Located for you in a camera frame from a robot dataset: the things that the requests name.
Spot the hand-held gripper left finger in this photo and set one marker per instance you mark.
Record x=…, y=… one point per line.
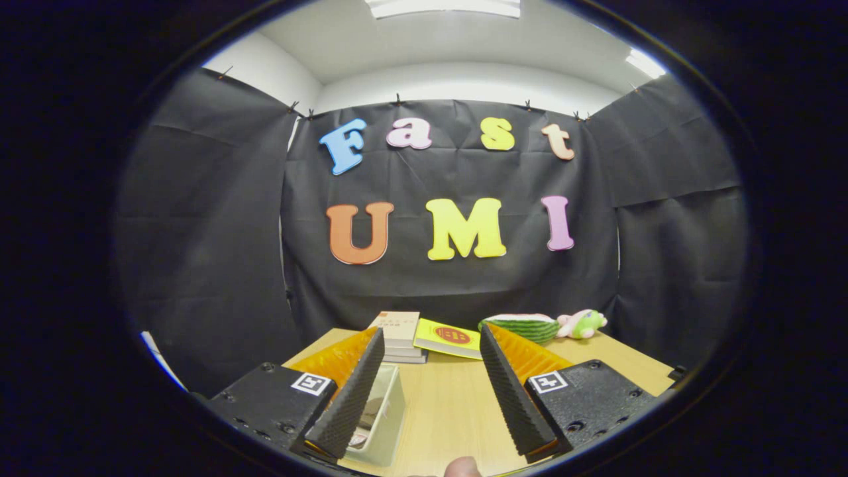
x=351, y=397

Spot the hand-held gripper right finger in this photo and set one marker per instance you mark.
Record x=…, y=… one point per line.
x=517, y=397

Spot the pale green fabric storage box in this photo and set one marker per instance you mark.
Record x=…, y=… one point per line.
x=394, y=424

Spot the white book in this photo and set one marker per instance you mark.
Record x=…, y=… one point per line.
x=404, y=351
x=407, y=359

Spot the green striped watermelon plush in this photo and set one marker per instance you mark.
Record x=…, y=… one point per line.
x=530, y=328

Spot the beige book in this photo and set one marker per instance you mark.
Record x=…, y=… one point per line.
x=397, y=324

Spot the yellow book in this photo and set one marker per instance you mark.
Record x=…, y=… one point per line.
x=444, y=338

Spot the pink and green plush toy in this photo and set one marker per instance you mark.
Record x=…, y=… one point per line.
x=583, y=324

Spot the small ceiling light panel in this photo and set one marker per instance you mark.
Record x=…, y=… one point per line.
x=644, y=63

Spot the long ceiling light panel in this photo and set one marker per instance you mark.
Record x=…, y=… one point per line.
x=444, y=6

